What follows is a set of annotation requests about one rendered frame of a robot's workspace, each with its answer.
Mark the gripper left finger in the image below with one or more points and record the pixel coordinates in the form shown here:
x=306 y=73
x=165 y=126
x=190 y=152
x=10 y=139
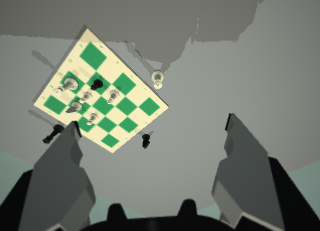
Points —
x=55 y=194

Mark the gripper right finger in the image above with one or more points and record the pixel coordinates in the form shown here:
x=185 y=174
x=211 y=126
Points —
x=252 y=189

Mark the green and cream chessboard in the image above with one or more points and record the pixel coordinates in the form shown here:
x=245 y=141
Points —
x=135 y=108

